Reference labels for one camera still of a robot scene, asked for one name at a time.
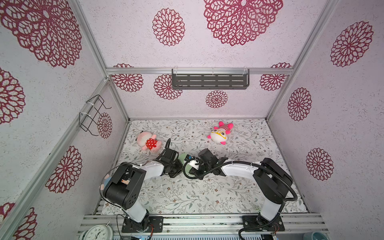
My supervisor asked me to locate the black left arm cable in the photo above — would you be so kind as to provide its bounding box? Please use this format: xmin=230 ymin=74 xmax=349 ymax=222
xmin=99 ymin=137 xmax=172 ymax=240

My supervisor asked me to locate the black wire wall rack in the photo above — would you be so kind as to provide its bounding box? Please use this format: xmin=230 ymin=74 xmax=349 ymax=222
xmin=78 ymin=95 xmax=111 ymax=137

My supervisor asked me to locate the striped hat doll plush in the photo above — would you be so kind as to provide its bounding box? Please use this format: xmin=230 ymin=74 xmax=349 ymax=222
xmin=100 ymin=174 xmax=111 ymax=191

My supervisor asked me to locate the pink plush red dotted dress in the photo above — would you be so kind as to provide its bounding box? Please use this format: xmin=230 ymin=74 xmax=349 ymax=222
xmin=136 ymin=132 xmax=162 ymax=153

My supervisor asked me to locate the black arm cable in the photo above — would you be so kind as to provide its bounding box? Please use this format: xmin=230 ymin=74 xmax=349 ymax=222
xmin=99 ymin=137 xmax=172 ymax=240
xmin=182 ymin=158 xmax=298 ymax=240

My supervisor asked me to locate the white pink owl plush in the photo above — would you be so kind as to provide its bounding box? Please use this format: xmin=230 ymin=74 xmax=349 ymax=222
xmin=207 ymin=121 xmax=234 ymax=145

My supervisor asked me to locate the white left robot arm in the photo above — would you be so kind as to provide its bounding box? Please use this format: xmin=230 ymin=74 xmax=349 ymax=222
xmin=101 ymin=159 xmax=182 ymax=223

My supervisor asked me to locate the white analog clock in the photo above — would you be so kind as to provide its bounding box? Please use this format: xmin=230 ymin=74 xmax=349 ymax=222
xmin=78 ymin=222 xmax=114 ymax=240

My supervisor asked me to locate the light green paper sheet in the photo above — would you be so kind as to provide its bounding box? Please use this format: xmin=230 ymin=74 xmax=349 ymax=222
xmin=178 ymin=153 xmax=196 ymax=179

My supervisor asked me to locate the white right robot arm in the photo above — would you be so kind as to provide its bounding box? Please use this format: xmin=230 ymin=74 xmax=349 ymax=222
xmin=187 ymin=158 xmax=298 ymax=222

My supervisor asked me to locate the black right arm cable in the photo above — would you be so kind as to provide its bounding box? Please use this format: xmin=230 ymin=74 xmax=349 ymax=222
xmin=182 ymin=158 xmax=298 ymax=240

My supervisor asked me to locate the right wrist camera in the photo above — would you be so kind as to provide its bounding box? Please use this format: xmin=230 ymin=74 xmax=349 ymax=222
xmin=186 ymin=149 xmax=218 ymax=170

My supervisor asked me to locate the teal cup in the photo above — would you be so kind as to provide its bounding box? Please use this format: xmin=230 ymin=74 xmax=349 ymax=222
xmin=303 ymin=232 xmax=328 ymax=240

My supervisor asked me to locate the grey wall shelf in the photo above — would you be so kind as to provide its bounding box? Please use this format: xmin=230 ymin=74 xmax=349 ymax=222
xmin=171 ymin=69 xmax=250 ymax=90

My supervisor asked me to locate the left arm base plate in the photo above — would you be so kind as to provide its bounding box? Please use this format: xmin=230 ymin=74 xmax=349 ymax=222
xmin=122 ymin=216 xmax=164 ymax=234

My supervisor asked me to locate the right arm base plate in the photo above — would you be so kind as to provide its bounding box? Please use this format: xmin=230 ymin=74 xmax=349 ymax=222
xmin=242 ymin=214 xmax=285 ymax=232

